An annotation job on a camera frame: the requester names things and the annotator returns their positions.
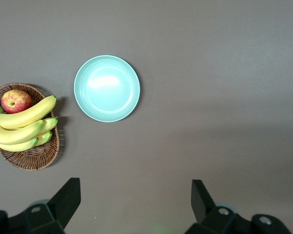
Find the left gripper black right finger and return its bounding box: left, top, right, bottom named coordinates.
left=184, top=179, right=293, bottom=234

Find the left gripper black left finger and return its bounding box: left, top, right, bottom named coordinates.
left=0, top=177, right=82, bottom=234

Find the light green round plate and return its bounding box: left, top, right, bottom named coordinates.
left=73, top=55, right=141, bottom=123

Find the brown wicker basket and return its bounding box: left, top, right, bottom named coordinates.
left=0, top=82, right=61, bottom=171

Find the yellow banana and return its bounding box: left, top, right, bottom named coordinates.
left=0, top=95, right=58, bottom=130
left=0, top=108, right=46, bottom=145
left=40, top=117, right=59, bottom=134
left=34, top=131, right=53, bottom=147
left=0, top=137, right=40, bottom=153

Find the red yellow apple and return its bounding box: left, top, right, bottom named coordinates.
left=0, top=89, right=33, bottom=115

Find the brown table cloth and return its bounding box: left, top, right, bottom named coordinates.
left=0, top=0, right=293, bottom=234

